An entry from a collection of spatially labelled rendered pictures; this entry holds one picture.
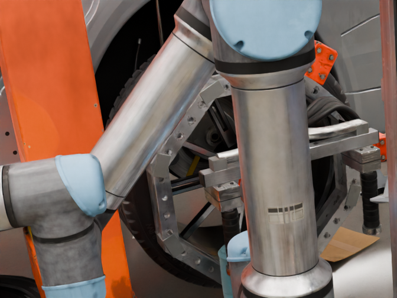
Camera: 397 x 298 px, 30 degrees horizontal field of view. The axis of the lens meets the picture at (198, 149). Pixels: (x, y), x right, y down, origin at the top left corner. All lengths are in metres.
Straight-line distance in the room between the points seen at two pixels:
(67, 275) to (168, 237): 0.88
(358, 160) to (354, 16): 0.70
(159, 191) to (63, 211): 0.87
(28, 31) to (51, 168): 0.58
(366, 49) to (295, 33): 1.52
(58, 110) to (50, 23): 0.17
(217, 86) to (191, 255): 0.42
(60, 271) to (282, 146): 0.30
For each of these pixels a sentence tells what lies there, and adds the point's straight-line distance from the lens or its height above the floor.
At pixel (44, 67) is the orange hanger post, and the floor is 1.26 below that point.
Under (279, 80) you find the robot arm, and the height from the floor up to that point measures 1.32.
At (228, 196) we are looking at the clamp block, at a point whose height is 0.93.
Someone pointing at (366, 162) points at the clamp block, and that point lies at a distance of 1.67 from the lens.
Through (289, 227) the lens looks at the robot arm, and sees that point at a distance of 0.89.
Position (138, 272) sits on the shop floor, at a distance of 3.32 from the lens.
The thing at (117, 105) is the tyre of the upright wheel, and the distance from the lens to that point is 1.92.
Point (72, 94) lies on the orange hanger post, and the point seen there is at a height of 1.20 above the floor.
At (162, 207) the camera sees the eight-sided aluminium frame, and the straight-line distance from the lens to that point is 1.74.
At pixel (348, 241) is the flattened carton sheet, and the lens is 3.36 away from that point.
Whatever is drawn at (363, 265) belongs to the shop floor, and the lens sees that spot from 3.18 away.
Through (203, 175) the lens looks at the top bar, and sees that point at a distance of 1.53.
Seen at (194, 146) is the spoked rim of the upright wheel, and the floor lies 0.94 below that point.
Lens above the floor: 1.52
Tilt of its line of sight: 19 degrees down
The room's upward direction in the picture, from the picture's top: 8 degrees counter-clockwise
